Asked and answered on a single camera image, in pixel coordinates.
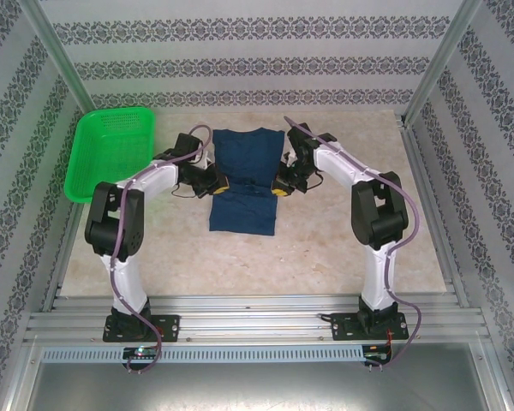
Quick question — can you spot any navy blue t-shirt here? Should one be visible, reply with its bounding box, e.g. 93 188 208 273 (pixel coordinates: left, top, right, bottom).
208 127 285 237

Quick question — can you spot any green plastic basket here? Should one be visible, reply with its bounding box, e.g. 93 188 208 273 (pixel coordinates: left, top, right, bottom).
63 105 158 205

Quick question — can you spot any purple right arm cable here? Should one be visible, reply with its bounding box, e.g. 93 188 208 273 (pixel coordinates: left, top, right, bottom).
284 115 423 369

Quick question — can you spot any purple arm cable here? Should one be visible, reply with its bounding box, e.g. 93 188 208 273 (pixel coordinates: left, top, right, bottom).
284 115 423 369
111 124 213 376

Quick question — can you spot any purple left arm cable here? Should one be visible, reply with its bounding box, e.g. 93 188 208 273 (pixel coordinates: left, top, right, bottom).
111 124 213 376

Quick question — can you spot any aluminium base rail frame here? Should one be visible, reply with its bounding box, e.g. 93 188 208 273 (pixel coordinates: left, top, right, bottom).
23 293 489 343

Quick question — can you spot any aluminium side rail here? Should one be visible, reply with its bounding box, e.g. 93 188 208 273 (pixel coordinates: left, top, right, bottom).
400 123 472 309
42 128 107 313

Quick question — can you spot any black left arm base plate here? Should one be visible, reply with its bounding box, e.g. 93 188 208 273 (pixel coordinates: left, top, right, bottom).
102 314 181 343

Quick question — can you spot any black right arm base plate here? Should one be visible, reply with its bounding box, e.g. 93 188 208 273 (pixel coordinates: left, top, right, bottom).
332 312 408 343

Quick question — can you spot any slotted grey cable duct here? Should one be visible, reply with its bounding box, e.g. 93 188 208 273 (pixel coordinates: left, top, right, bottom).
40 345 365 364

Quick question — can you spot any aluminium frame post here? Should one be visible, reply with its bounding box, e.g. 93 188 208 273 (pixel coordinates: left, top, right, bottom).
23 0 108 134
400 0 485 128

